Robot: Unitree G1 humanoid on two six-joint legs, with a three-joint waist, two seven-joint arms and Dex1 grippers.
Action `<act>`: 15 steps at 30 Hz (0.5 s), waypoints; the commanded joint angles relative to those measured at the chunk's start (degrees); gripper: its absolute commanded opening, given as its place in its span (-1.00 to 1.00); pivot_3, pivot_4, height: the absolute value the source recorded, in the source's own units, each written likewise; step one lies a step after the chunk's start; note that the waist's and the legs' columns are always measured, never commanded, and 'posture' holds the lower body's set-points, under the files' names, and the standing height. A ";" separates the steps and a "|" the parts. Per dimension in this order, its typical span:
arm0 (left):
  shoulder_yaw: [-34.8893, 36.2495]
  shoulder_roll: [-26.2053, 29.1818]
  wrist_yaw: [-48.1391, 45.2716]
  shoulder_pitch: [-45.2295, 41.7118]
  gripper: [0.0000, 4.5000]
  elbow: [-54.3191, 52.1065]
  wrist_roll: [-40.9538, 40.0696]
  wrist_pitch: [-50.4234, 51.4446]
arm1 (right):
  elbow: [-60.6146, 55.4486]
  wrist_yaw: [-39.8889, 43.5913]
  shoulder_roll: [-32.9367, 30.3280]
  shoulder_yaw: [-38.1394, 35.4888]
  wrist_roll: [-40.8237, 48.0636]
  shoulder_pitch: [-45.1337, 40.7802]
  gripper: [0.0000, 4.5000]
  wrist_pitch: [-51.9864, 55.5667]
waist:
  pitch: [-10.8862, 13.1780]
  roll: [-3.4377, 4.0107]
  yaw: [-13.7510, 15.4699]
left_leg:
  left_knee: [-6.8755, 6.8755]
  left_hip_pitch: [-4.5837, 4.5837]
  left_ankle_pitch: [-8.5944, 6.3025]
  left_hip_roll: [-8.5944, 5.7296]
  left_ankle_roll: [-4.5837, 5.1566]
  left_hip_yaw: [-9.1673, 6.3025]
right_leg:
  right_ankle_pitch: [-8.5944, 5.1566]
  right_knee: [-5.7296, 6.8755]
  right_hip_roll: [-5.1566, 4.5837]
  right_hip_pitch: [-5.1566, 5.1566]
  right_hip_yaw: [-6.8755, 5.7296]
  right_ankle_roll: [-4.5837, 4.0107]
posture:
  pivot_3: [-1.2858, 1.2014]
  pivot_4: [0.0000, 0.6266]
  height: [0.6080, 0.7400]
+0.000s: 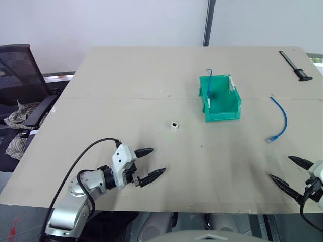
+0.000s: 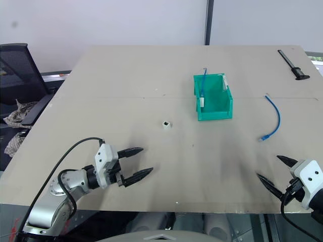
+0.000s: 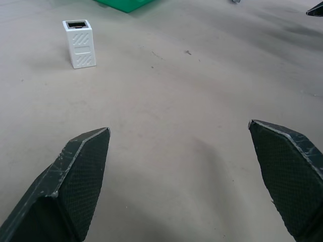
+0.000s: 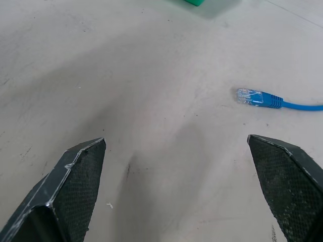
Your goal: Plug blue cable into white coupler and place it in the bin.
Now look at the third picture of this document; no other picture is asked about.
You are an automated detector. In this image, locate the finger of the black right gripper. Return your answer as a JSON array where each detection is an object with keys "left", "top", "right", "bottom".
[{"left": 305, "top": 2, "right": 323, "bottom": 18}]

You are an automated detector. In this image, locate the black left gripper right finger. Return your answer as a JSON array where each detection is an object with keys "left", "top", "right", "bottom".
[{"left": 248, "top": 119, "right": 323, "bottom": 242}]

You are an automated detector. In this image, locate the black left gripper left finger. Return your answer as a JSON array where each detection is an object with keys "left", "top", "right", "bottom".
[{"left": 0, "top": 127, "right": 111, "bottom": 242}]

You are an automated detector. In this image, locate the white Ethernet coupler block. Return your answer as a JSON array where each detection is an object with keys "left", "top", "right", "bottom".
[{"left": 62, "top": 19, "right": 97, "bottom": 70}]

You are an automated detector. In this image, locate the green plastic box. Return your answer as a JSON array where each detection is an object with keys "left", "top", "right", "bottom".
[{"left": 92, "top": 0, "right": 154, "bottom": 13}]

